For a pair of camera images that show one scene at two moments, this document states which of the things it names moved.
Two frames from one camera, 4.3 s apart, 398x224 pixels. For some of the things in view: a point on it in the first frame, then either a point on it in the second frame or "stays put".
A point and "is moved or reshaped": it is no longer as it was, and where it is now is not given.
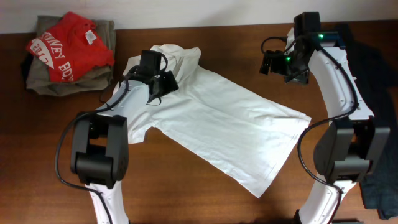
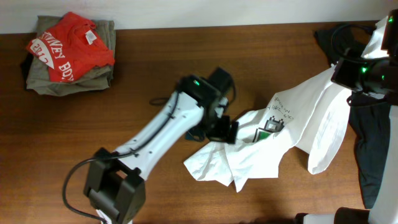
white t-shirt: x=242 y=138 is moved or reshaped
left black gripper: x=168 y=81 to x=221 y=126
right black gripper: x=300 y=77 to x=342 y=75
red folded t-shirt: x=69 y=48 stays put
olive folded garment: x=38 y=79 stays put
